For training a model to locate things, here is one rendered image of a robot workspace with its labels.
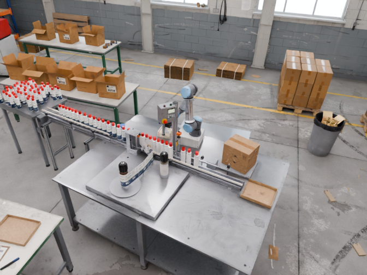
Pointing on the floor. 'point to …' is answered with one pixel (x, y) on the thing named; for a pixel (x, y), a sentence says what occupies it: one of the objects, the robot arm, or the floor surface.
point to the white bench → (47, 227)
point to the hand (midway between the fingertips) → (165, 131)
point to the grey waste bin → (321, 141)
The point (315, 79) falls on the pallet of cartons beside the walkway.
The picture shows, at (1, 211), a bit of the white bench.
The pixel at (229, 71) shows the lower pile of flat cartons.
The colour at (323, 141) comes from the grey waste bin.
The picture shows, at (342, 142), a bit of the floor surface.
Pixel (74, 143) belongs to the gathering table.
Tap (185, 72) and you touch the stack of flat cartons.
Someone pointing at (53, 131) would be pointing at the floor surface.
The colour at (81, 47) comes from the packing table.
